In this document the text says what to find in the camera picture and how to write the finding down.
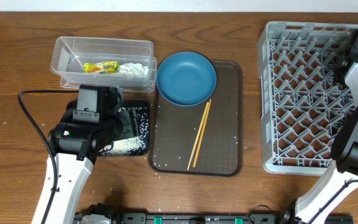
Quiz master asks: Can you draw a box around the white tissue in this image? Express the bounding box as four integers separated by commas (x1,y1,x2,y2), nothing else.
118,63,149,76

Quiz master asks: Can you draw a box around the yellow green snack wrapper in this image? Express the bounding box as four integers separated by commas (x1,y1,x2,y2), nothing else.
83,61,119,73

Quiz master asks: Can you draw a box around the blue plate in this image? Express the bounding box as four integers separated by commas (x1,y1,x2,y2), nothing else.
156,52,218,107

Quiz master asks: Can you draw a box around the wooden chopstick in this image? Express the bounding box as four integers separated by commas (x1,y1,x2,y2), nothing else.
186,101,210,170
191,99,212,168

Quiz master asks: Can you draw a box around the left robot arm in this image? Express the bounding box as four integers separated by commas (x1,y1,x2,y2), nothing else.
32,85,140,223

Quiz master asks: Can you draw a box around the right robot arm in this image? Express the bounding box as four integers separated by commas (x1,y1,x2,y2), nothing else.
282,30,358,223

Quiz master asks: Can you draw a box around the clear plastic waste bin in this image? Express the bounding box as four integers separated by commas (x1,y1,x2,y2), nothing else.
50,37,157,93

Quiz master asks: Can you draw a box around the grey dishwasher rack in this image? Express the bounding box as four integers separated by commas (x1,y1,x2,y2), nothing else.
257,21,358,176

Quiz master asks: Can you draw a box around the spilled white rice pile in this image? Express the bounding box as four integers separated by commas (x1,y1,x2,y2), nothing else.
99,106,150,156

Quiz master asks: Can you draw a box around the black plastic tray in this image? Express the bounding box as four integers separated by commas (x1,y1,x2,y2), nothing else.
55,96,150,156

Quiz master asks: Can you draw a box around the brown serving tray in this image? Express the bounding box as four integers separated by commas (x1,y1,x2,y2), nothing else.
149,61,243,177

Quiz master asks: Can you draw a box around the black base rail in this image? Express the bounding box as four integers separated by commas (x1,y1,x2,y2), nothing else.
73,203,354,224

